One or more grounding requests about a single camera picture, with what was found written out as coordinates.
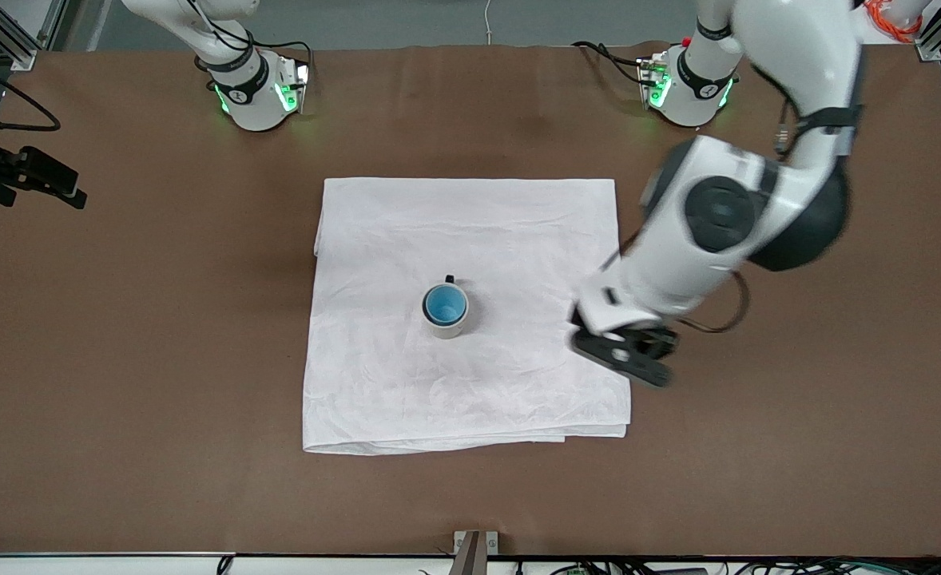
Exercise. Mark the white folded cloth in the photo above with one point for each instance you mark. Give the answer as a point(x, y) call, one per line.
point(470, 383)

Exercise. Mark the grey metal camera bracket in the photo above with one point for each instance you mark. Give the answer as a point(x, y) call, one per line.
point(474, 547)

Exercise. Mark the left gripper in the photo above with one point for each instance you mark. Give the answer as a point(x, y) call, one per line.
point(665, 342)

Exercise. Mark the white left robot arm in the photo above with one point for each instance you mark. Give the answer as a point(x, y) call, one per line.
point(718, 212)

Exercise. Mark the blue plastic cup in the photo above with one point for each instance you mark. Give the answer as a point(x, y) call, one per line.
point(445, 303)

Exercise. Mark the white ceramic mug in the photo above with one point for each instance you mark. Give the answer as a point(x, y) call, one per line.
point(446, 331)

